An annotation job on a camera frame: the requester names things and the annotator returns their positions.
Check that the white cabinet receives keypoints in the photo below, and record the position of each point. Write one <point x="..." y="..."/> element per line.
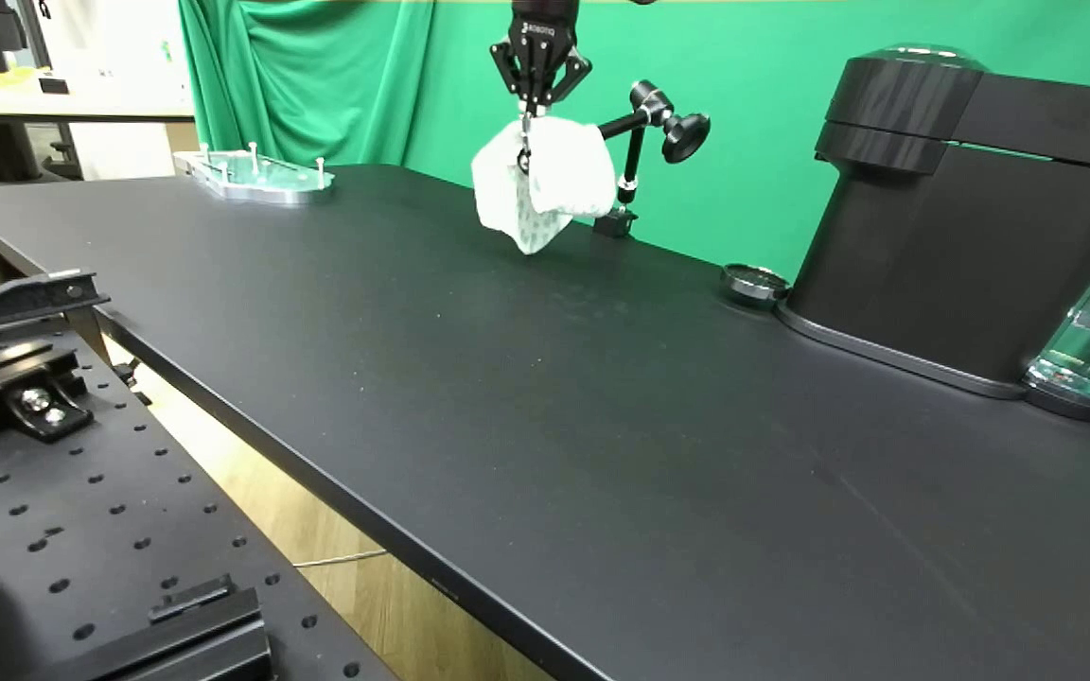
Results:
<point x="116" y="45"/>

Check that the black perforated breadboard cart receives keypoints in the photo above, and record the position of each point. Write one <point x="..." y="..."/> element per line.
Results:
<point x="79" y="533"/>

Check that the black coffee machine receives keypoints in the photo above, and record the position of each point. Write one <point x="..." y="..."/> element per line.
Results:
<point x="949" y="229"/>

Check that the white cloth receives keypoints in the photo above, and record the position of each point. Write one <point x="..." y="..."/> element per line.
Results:
<point x="556" y="176"/>

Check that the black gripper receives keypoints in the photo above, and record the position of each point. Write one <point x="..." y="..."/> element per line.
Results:
<point x="543" y="23"/>

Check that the small black round cap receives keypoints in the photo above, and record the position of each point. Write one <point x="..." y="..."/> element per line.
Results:
<point x="755" y="287"/>

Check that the wooden desk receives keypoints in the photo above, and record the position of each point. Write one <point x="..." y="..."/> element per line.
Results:
<point x="56" y="106"/>

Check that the clear acrylic tray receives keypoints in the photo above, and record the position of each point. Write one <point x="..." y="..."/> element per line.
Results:
<point x="254" y="176"/>

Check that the green curtain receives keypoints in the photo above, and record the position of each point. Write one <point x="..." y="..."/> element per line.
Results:
<point x="748" y="76"/>

